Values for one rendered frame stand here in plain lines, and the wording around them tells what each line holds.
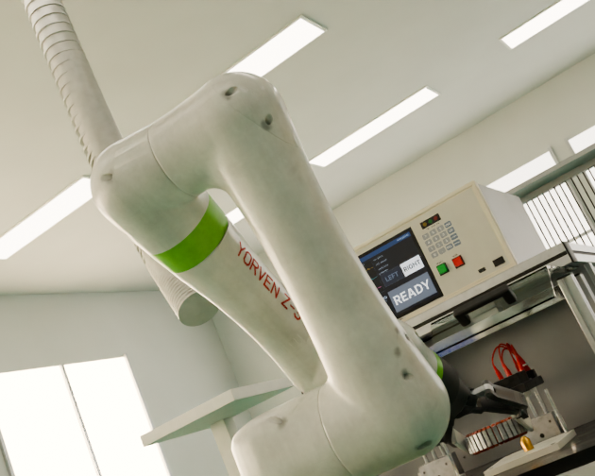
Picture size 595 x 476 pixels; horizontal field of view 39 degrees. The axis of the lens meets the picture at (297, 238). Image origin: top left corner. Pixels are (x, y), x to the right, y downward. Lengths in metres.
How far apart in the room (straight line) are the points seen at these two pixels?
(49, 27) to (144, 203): 2.66
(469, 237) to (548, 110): 6.55
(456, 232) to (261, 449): 0.88
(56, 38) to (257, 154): 2.71
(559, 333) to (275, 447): 0.96
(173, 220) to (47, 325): 6.78
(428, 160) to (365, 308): 7.61
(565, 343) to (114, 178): 1.13
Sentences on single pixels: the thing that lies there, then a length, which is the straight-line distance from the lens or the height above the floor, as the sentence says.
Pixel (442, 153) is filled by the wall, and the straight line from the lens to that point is 8.54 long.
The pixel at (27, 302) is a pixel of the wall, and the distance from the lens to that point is 7.80.
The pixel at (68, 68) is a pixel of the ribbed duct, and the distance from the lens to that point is 3.57.
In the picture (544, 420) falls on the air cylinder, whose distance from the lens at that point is 1.78.
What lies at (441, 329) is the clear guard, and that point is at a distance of 1.56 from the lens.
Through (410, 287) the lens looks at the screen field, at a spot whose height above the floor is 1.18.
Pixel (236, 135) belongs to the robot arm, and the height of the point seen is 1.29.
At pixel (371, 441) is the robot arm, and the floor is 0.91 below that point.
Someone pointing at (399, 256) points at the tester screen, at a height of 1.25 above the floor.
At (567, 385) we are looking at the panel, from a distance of 1.89.
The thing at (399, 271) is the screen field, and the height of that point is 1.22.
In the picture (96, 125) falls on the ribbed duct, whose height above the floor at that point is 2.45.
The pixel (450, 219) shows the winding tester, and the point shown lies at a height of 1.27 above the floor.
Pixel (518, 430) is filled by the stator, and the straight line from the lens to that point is 1.50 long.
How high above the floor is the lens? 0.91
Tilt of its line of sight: 15 degrees up
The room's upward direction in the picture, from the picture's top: 24 degrees counter-clockwise
